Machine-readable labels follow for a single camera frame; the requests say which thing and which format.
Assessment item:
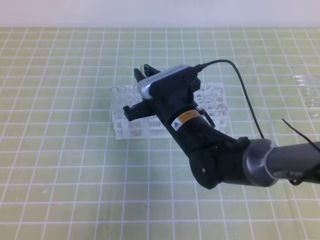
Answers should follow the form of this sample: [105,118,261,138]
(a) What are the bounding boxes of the black right camera cable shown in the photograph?
[193,59,266,140]

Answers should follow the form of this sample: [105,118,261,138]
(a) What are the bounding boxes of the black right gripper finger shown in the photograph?
[133,65,160,83]
[123,98,159,122]

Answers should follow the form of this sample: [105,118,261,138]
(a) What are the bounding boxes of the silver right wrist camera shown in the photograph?
[137,64,198,99]

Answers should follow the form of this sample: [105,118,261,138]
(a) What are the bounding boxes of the white plastic test tube rack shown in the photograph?
[112,83,230,140]

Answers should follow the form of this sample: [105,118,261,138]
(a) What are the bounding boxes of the clear glass tubes at edge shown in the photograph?
[293,75,320,119]

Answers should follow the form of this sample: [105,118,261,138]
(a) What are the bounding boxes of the green grid tablecloth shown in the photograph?
[0,28,320,240]

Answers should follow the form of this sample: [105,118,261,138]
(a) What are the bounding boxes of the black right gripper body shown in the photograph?
[139,77,215,127]

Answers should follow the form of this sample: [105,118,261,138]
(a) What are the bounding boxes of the clear glass test tube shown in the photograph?
[140,64,150,77]

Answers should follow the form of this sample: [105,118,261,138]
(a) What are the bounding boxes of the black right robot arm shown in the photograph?
[123,63,320,190]

